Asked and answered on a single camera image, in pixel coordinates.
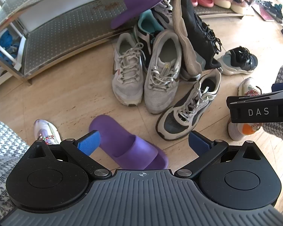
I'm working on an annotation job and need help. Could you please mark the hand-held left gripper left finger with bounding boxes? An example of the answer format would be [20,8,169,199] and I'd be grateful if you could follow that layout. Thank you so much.
[27,131,112,180]

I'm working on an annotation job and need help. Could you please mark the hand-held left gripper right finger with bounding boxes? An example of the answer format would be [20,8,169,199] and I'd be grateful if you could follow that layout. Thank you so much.
[174,131,262,180]

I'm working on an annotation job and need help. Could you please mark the white navy sneaker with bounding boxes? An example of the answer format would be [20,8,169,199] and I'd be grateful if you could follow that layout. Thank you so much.
[152,0,174,30]
[156,69,222,142]

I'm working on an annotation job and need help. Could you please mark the purple slide sandal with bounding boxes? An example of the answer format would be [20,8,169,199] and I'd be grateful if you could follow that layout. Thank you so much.
[89,115,169,170]
[110,0,171,30]

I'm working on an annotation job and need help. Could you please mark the black pale-soled sneaker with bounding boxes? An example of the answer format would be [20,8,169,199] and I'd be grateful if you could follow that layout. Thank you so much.
[218,47,258,76]
[172,0,223,76]

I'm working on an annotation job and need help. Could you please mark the grey laced sneaker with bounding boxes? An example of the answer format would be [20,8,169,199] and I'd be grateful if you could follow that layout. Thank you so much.
[112,33,144,106]
[144,29,182,115]

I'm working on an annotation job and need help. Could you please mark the metal perforated shoe rack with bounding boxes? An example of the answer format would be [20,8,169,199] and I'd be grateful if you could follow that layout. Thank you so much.
[0,0,255,85]

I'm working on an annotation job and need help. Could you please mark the person's right white shoe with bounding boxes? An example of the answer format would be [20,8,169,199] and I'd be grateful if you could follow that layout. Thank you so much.
[228,77,262,142]

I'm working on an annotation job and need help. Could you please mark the person's white shoe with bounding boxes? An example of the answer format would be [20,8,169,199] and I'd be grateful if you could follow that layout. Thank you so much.
[228,77,262,142]
[34,120,62,146]

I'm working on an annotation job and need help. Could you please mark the person's left white shoe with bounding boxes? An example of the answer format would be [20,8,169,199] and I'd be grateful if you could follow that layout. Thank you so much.
[34,120,62,146]

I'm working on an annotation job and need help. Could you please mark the dark red board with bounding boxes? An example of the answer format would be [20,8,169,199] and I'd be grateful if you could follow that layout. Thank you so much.
[258,5,275,21]

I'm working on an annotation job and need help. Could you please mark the dark teal cloth pile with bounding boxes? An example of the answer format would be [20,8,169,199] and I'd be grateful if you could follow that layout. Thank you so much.
[262,0,283,24]

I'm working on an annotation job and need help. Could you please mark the person's left houndstooth leg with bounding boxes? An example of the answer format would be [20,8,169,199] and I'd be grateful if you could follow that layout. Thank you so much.
[0,119,31,208]

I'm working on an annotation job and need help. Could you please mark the white shelf unit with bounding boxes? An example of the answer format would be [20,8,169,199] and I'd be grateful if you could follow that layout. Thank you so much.
[0,5,26,92]

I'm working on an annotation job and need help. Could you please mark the blue white bundle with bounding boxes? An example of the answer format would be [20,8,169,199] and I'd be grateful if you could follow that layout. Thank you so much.
[0,28,17,71]

